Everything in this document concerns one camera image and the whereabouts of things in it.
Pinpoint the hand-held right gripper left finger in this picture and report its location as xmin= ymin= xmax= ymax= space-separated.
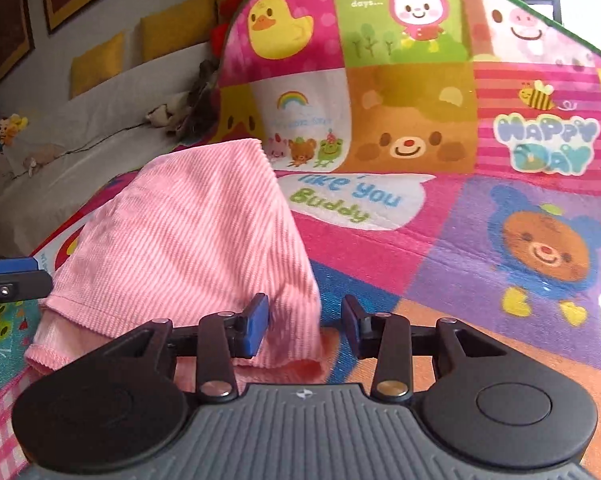
xmin=108 ymin=292 xmax=271 ymax=403

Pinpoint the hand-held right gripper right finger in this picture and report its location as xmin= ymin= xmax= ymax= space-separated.
xmin=341 ymin=294 xmax=506 ymax=403

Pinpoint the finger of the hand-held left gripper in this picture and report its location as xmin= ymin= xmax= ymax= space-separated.
xmin=0 ymin=255 xmax=54 ymax=307

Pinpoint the pink striped dress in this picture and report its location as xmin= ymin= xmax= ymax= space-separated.
xmin=24 ymin=138 xmax=327 ymax=384

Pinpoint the small beige plush toy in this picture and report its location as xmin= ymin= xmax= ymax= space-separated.
xmin=22 ymin=144 xmax=64 ymax=177

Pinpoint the grey sofa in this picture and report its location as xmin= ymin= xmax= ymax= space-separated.
xmin=0 ymin=40 xmax=222 ymax=257

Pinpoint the colourful cartoon play mat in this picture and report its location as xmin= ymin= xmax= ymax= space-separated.
xmin=0 ymin=0 xmax=601 ymax=480

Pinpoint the yellow stuffed toy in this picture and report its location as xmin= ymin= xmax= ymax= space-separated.
xmin=0 ymin=113 xmax=30 ymax=154

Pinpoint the grey plush toy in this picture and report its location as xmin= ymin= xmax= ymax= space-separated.
xmin=145 ymin=104 xmax=182 ymax=129

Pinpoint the yellow cushion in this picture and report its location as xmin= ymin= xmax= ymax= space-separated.
xmin=70 ymin=31 xmax=127 ymax=99
xmin=140 ymin=0 xmax=217 ymax=62

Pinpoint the dark cloth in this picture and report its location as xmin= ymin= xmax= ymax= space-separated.
xmin=179 ymin=59 xmax=222 ymax=137

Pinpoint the red plush toy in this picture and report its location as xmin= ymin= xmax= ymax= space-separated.
xmin=209 ymin=0 xmax=264 ymax=57

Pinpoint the thin dark cable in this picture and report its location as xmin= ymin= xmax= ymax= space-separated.
xmin=62 ymin=124 xmax=152 ymax=157

